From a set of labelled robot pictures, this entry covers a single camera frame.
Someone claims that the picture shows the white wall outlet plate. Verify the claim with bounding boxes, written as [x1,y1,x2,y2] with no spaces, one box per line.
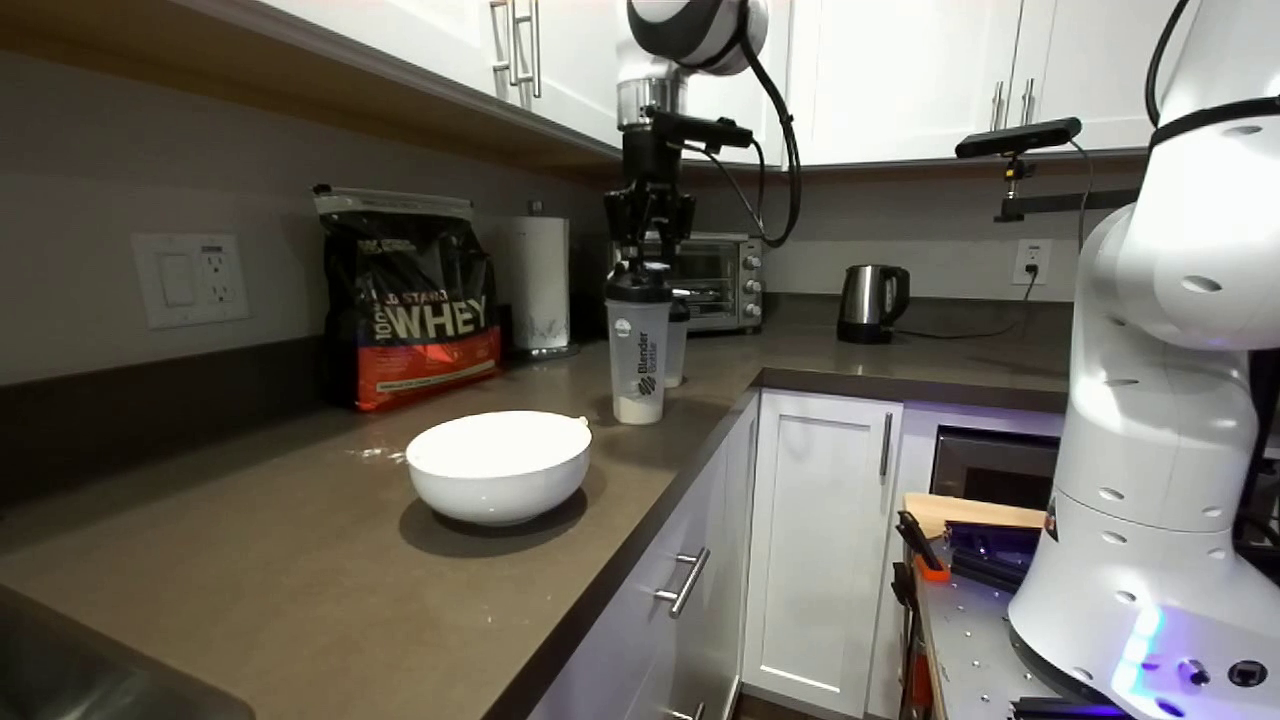
[133,231,248,328]

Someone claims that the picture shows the black shaker bottle lid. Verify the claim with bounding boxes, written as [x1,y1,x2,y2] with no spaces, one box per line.
[604,266,674,303]

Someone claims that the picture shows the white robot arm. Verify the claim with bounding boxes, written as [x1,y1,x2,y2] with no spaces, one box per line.
[1010,0,1280,720]

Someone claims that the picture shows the black lid of right bottle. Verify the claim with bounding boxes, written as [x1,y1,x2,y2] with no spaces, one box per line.
[669,290,691,325]

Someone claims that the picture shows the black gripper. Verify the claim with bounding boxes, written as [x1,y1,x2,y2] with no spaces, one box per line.
[604,128,691,270]

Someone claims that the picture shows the black camera on stand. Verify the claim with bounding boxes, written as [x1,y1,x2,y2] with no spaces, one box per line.
[958,116,1082,223]

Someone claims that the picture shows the left transparent shaker bottle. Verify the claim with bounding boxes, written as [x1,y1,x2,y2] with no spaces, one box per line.
[608,299,669,425]

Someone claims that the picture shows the black red whey bag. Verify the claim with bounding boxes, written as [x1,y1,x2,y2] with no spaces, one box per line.
[311,184,504,414]

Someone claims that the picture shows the white upper cabinets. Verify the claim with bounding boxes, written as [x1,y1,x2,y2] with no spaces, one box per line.
[259,0,1174,166]

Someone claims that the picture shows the white paper towel roll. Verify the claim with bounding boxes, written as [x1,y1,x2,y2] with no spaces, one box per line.
[513,218,567,358]

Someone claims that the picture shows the silver toaster oven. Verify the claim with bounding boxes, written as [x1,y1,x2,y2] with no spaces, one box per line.
[674,231,765,331]

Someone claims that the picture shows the steel electric kettle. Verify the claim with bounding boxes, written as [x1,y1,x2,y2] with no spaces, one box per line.
[837,266,914,346]

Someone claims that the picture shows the white bowl with powder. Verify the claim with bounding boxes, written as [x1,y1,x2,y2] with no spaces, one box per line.
[406,414,591,529]

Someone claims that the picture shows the stainless steel sink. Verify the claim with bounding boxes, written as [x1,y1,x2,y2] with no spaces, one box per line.
[0,587,257,720]

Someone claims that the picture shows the white lower cabinet drawers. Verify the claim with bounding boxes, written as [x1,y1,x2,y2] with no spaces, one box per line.
[532,387,1059,720]

